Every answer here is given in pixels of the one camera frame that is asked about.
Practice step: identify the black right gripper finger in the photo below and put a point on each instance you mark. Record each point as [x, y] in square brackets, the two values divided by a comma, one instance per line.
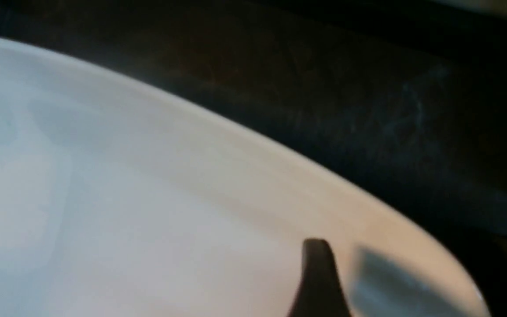
[319, 293]

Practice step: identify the large white rice plate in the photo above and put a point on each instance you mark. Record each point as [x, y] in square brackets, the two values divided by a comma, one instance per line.
[118, 199]

